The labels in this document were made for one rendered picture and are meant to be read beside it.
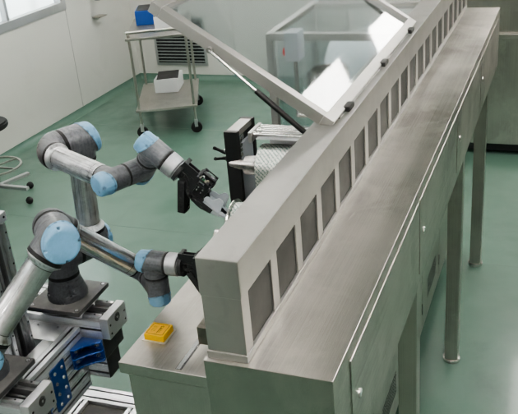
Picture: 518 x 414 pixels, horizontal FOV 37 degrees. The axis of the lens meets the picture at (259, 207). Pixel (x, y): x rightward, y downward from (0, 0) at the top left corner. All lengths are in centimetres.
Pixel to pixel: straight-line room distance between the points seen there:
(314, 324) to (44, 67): 616
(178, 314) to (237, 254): 129
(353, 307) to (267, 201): 28
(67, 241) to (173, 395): 57
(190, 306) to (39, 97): 498
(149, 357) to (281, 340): 100
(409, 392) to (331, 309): 109
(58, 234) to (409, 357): 115
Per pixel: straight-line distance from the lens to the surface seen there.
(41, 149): 270
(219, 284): 137
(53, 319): 305
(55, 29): 765
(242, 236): 141
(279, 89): 195
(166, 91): 734
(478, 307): 426
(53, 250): 233
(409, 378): 260
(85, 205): 289
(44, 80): 750
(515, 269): 463
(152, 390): 246
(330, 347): 148
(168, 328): 252
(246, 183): 270
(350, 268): 172
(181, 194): 242
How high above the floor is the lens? 230
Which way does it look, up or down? 25 degrees down
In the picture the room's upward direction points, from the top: 5 degrees counter-clockwise
